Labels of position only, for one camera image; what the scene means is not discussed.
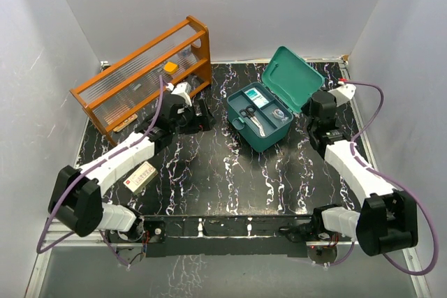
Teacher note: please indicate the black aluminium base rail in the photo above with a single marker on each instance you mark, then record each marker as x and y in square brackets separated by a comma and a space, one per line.
[211, 235]

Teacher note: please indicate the blue-grey divider tray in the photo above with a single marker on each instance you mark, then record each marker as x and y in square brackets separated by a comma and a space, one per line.
[272, 126]

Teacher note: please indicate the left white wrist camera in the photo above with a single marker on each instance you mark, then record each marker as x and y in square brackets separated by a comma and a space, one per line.
[182, 89]

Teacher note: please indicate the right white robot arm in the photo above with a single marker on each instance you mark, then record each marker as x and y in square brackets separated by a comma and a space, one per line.
[363, 186]

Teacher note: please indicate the small tape roll bag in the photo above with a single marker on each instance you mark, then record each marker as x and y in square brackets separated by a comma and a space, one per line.
[279, 115]

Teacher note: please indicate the cream medicine carton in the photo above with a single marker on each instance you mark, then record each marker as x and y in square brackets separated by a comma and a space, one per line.
[138, 180]

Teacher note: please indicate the orange wooden shelf rack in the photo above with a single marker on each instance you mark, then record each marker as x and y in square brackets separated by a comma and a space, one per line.
[127, 86]

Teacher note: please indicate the teal white sachet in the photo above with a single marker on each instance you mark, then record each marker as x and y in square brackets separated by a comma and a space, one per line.
[259, 97]

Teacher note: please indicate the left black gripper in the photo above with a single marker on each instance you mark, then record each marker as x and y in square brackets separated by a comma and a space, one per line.
[201, 123]

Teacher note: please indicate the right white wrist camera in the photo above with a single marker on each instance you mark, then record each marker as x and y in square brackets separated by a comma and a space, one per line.
[343, 93]

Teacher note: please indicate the black handled scissors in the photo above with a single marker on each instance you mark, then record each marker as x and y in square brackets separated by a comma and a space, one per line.
[249, 112]

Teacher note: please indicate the teal medicine box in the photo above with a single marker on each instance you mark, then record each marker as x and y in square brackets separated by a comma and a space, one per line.
[292, 81]

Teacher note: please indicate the yellow-orange small block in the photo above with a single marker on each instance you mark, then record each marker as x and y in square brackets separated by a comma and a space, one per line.
[170, 68]

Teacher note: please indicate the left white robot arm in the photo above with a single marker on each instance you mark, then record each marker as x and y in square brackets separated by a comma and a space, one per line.
[77, 197]

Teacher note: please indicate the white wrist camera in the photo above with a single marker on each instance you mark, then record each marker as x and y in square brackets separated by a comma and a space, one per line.
[343, 93]
[182, 89]

